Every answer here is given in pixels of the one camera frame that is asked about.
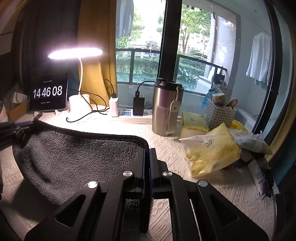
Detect purple and grey towel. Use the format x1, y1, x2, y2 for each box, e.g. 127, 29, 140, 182
13, 120, 149, 205

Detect brown cardboard box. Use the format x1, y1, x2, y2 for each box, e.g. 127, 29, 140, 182
8, 100, 29, 122

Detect yellow tissue pack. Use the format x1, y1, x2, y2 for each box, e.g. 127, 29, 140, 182
179, 123, 241, 178
180, 111, 210, 138

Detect black tablet showing clock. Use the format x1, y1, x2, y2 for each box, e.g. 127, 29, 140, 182
28, 72, 69, 112

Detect white power strip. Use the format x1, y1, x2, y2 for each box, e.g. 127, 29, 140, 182
117, 108, 152, 125

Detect white desk lamp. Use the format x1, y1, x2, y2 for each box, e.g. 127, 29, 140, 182
48, 47, 102, 123

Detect black power adapter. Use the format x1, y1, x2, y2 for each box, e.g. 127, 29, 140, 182
133, 91, 145, 116

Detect white phone charger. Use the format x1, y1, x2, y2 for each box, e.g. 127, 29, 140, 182
108, 97, 119, 117

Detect stainless steel thermos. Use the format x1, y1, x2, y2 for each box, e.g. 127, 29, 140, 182
152, 78, 184, 136

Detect white perforated basket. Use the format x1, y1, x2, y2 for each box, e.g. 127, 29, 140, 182
204, 99, 236, 130

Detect crumpled white plastic bag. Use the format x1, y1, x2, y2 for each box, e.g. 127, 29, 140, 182
229, 128, 273, 155

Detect dark green curtain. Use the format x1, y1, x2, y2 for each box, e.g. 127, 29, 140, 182
12, 1, 81, 93

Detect cat on balcony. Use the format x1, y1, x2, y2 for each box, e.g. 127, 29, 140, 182
212, 73, 225, 85

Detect yellow curtain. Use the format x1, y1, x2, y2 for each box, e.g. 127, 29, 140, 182
78, 1, 117, 105

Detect white hanging shirt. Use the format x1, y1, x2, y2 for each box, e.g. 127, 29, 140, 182
246, 33, 272, 90

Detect black lamp cable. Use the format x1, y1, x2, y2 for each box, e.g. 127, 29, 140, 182
66, 79, 117, 123

